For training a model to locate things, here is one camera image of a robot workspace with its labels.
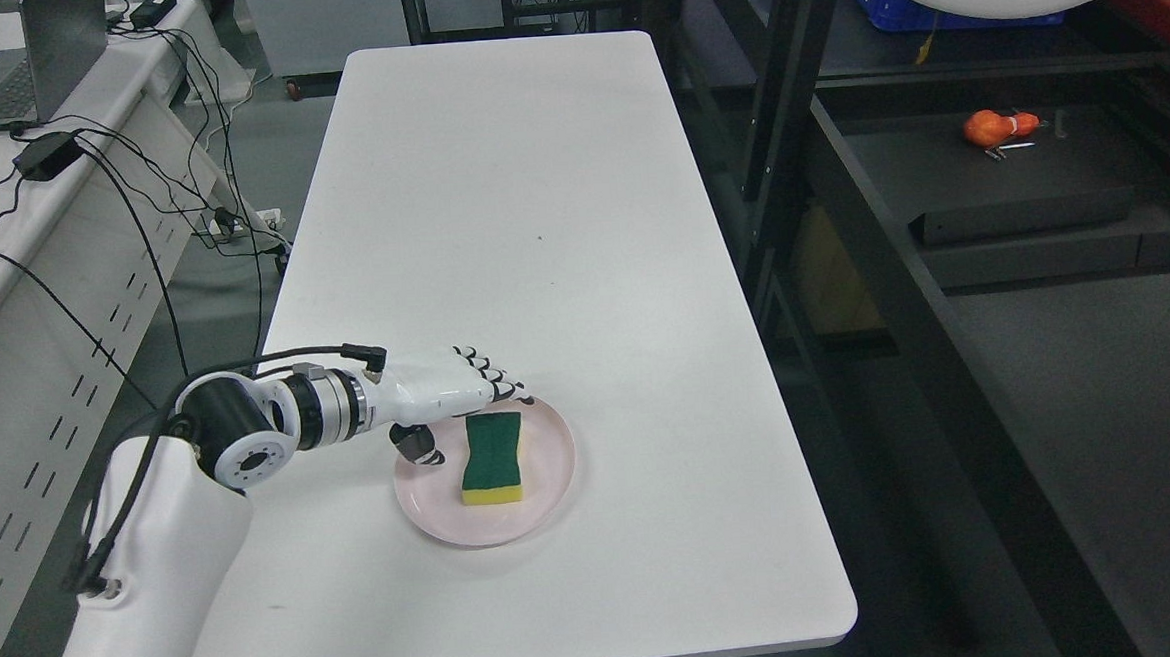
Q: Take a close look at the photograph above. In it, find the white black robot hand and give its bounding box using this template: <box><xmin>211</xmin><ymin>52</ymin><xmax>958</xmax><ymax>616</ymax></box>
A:
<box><xmin>358</xmin><ymin>347</ymin><xmax>535</xmax><ymax>465</ymax></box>

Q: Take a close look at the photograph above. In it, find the green yellow sponge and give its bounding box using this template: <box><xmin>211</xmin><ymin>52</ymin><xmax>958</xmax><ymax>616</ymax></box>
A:
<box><xmin>460</xmin><ymin>412</ymin><xmax>525</xmax><ymax>507</ymax></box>

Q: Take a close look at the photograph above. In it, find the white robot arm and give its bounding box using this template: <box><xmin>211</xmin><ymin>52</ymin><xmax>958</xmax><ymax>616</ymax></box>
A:
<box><xmin>62</xmin><ymin>348</ymin><xmax>386</xmax><ymax>657</ymax></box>

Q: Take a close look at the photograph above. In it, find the black metal shelf rack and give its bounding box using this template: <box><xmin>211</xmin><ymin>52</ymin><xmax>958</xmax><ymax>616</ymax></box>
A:
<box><xmin>672</xmin><ymin>0</ymin><xmax>1170</xmax><ymax>657</ymax></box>

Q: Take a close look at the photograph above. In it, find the pink plate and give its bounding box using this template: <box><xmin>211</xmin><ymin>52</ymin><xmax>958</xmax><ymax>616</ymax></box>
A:
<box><xmin>394</xmin><ymin>400</ymin><xmax>577</xmax><ymax>548</ymax></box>

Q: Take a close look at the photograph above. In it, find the white table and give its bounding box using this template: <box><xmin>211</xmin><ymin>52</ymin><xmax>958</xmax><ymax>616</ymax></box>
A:
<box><xmin>195</xmin><ymin>32</ymin><xmax>859</xmax><ymax>657</ymax></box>

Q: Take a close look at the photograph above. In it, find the white side desk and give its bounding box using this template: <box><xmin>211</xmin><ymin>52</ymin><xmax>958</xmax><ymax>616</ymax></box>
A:
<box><xmin>0</xmin><ymin>1</ymin><xmax>222</xmax><ymax>653</ymax></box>

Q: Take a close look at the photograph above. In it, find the black power adapter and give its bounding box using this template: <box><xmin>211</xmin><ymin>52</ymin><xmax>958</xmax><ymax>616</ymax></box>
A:
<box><xmin>13</xmin><ymin>131</ymin><xmax>83</xmax><ymax>181</ymax></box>

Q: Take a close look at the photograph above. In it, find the grey laptop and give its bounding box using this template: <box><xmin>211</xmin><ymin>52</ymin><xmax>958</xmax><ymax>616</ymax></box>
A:
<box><xmin>0</xmin><ymin>0</ymin><xmax>108</xmax><ymax>127</ymax></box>

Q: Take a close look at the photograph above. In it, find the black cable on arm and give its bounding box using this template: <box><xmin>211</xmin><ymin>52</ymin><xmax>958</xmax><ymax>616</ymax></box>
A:
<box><xmin>51</xmin><ymin>341</ymin><xmax>399</xmax><ymax>597</ymax></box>

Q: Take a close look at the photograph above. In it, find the orange handled tool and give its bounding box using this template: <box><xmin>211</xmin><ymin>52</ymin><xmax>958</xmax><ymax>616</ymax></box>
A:
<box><xmin>962</xmin><ymin>108</ymin><xmax>1042</xmax><ymax>148</ymax></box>

